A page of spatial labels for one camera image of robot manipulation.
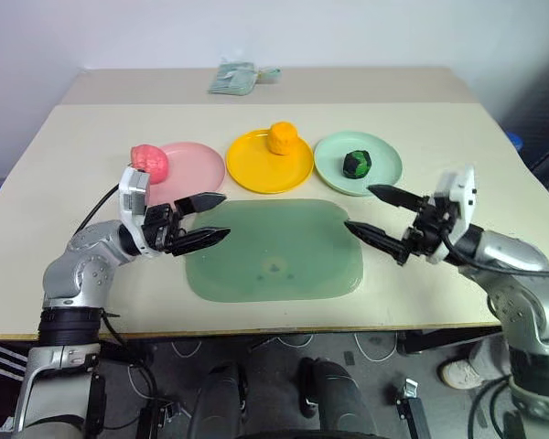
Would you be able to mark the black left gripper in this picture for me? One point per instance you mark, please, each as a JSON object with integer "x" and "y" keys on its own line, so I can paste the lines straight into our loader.
{"x": 161, "y": 226}

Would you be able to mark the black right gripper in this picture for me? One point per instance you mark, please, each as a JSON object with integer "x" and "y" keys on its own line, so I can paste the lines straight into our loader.
{"x": 432, "y": 226}

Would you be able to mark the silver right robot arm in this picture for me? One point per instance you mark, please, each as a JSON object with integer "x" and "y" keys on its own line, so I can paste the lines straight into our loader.
{"x": 508, "y": 256}

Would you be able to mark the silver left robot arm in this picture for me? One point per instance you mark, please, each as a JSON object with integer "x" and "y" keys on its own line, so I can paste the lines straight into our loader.
{"x": 82, "y": 274}

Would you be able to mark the pink plate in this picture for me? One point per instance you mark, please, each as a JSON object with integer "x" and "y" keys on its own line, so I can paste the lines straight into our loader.
{"x": 192, "y": 169}

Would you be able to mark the light green plate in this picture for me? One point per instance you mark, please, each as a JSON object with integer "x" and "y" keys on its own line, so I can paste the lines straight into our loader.
{"x": 384, "y": 160}

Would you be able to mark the yellow plate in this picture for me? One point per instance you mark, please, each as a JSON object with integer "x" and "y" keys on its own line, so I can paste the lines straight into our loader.
{"x": 256, "y": 169}

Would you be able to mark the green and black toy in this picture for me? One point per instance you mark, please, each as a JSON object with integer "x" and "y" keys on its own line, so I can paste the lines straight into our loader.
{"x": 357, "y": 163}

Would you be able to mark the translucent green tray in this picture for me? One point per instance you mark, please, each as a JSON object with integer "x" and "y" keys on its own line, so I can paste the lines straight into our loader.
{"x": 274, "y": 247}

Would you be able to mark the pink squishy toy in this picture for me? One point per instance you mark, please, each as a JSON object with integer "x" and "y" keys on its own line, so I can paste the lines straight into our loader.
{"x": 148, "y": 161}

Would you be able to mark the orange squishy toy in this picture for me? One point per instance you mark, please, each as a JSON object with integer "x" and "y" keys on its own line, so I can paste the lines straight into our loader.
{"x": 283, "y": 137}

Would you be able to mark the clear plastic bag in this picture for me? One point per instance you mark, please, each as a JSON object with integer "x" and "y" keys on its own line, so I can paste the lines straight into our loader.
{"x": 232, "y": 78}

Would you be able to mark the small blue object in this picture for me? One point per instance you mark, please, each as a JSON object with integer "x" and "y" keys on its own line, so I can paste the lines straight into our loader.
{"x": 515, "y": 141}

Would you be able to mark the small clear packet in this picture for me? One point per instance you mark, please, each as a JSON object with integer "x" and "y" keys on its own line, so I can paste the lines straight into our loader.
{"x": 269, "y": 74}

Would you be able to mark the grey white sneaker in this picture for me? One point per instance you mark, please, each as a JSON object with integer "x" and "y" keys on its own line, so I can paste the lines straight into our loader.
{"x": 466, "y": 372}

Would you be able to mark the dark rounded robot leg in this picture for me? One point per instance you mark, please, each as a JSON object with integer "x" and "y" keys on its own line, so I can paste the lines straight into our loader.
{"x": 222, "y": 402}
{"x": 338, "y": 398}

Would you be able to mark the dark cabinet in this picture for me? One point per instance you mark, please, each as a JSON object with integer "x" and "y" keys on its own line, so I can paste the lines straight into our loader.
{"x": 544, "y": 114}

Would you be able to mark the black metal clamp stand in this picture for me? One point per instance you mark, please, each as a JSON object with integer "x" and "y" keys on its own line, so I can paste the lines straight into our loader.
{"x": 414, "y": 407}

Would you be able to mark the black white-striped trousers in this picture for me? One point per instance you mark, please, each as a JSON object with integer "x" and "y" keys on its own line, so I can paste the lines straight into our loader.
{"x": 0, "y": 366}

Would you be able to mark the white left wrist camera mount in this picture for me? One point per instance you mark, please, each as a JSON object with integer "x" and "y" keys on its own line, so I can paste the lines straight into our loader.
{"x": 132, "y": 194}

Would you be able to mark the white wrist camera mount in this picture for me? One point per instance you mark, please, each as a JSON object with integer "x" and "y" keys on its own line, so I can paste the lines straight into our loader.
{"x": 464, "y": 192}
{"x": 132, "y": 194}

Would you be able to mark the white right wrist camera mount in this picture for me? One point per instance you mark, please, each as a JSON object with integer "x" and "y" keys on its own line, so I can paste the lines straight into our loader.
{"x": 464, "y": 192}

